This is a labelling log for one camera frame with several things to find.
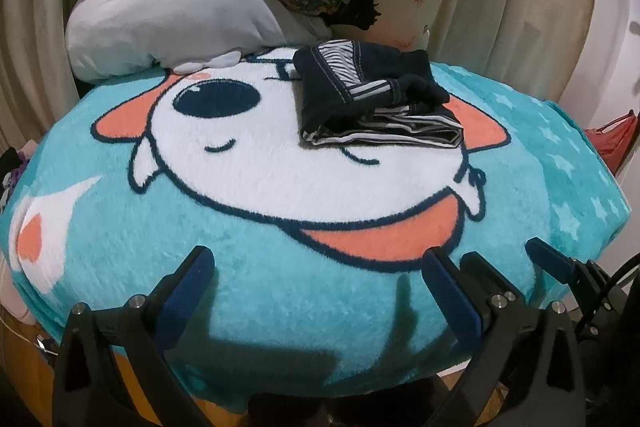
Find dark striped pants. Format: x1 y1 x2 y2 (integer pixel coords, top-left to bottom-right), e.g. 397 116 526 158
292 39 463 148

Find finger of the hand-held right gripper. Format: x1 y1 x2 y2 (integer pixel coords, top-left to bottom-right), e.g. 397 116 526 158
526 238 608 293

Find purple dark clothes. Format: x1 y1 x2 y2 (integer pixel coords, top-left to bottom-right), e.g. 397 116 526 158
0 146 35 194

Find grey white plush pillow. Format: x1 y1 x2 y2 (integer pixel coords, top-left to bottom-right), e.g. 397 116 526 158
65 0 333 82

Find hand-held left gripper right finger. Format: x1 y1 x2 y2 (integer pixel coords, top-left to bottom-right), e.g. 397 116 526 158
422 249 587 427

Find pink cloth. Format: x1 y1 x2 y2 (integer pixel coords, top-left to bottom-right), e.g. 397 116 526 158
0 277 40 324

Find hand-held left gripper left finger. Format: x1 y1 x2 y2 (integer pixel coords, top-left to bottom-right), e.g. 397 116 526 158
52 246 217 427

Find teal cartoon printed blanket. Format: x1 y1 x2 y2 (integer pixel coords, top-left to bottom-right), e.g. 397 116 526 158
0 47 632 408

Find red cloth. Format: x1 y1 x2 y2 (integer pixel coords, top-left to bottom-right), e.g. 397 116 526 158
592 109 640 172

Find orange wooden furniture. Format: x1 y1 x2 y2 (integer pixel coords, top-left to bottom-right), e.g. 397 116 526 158
0 317 151 427

